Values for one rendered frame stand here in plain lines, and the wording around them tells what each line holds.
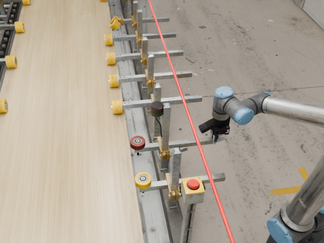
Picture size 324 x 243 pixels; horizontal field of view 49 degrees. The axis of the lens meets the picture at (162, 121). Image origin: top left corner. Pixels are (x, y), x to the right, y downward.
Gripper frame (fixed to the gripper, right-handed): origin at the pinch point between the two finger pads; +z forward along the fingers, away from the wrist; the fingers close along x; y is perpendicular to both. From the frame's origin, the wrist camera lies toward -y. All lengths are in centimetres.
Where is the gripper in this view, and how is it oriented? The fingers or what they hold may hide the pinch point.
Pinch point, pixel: (212, 142)
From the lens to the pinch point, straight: 199.7
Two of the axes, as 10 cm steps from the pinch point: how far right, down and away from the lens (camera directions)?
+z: 0.0, 7.3, 6.8
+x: -1.7, -6.8, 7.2
